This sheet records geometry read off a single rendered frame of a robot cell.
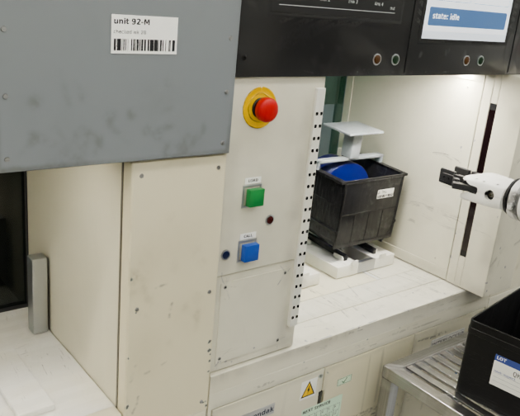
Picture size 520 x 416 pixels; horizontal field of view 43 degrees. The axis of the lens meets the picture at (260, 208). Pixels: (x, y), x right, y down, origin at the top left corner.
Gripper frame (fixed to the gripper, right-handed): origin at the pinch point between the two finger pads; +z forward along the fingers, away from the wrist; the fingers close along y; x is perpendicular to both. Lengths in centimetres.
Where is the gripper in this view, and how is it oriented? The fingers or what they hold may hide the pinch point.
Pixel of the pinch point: (454, 176)
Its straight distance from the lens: 148.5
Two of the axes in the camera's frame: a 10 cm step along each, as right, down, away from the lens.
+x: 0.9, -9.4, -3.2
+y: 8.2, -1.1, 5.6
